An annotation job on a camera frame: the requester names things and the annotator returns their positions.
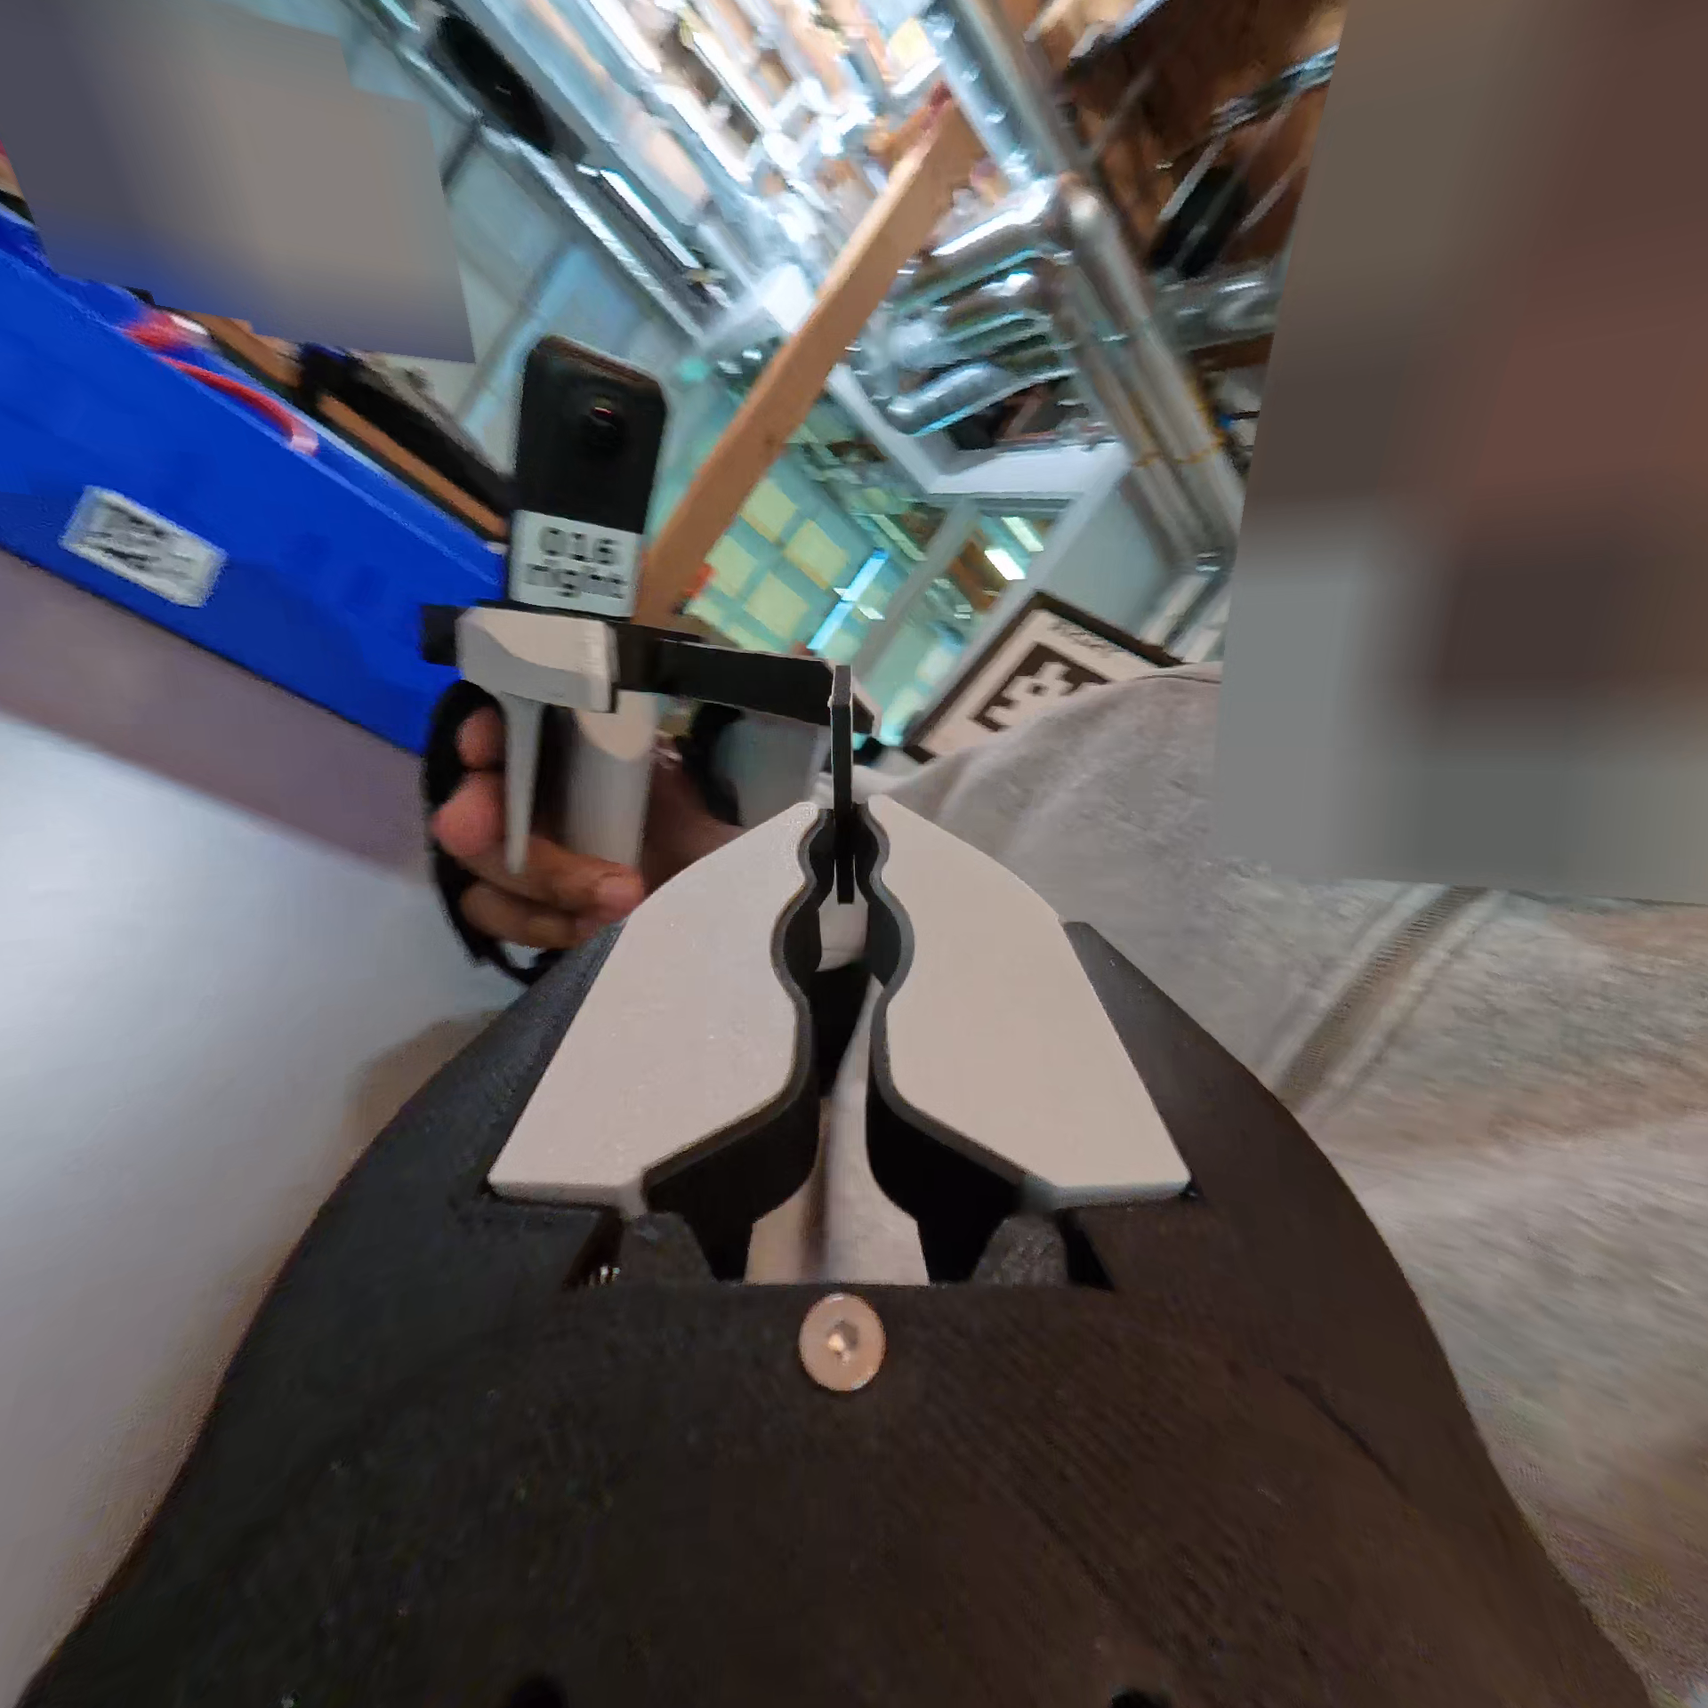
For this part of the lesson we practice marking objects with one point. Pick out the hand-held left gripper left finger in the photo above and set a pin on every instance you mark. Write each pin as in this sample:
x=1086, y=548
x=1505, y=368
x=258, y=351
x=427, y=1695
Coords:
x=665, y=1040

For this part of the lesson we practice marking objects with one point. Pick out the person's right hand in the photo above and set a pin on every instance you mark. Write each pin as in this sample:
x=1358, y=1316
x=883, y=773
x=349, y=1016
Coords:
x=537, y=904

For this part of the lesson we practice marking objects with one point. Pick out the black framed marker board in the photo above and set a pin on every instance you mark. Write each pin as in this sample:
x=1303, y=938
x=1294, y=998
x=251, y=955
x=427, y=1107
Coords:
x=1041, y=687

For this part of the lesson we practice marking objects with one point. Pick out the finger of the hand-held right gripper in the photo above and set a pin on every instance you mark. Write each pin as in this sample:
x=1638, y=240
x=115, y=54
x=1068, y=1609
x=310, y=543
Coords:
x=537, y=658

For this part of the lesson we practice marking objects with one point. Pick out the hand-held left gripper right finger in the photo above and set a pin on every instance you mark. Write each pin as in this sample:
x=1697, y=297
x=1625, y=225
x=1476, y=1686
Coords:
x=1014, y=1040

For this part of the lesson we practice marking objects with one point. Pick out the thin black plate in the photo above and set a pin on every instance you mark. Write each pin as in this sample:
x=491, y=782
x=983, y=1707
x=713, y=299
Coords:
x=840, y=801

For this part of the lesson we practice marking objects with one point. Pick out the blue bin with marker sticker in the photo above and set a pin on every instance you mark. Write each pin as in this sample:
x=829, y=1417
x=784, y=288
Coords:
x=332, y=537

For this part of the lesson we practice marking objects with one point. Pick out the person's right forearm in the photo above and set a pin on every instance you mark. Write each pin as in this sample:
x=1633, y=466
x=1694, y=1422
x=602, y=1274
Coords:
x=1068, y=801

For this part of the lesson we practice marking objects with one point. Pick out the wooden post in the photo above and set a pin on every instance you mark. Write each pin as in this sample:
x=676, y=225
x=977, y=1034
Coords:
x=816, y=360

